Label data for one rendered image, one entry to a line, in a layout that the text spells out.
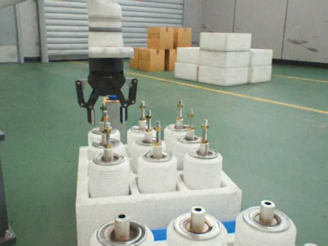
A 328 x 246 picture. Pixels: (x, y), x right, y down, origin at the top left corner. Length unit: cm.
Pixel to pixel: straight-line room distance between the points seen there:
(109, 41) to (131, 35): 613
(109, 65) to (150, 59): 398
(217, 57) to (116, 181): 297
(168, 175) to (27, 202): 56
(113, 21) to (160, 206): 42
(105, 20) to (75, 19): 560
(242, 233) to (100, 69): 42
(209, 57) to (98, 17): 306
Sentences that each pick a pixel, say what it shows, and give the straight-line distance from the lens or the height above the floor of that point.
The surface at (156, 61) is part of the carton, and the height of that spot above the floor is 13.
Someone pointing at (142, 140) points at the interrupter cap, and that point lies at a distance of 94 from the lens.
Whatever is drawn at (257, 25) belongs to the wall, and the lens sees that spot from 703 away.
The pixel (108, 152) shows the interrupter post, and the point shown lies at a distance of 79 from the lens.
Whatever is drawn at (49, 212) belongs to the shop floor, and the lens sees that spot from 113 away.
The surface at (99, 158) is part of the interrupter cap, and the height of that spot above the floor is 25.
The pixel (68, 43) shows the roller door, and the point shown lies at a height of 30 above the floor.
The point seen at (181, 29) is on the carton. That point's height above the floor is 57.
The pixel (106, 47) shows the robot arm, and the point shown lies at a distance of 69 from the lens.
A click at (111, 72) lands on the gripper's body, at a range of 73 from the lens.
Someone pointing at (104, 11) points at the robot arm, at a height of 58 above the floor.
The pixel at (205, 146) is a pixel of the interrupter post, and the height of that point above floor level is 27.
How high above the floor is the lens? 55
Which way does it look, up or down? 15 degrees down
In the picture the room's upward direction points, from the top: 1 degrees clockwise
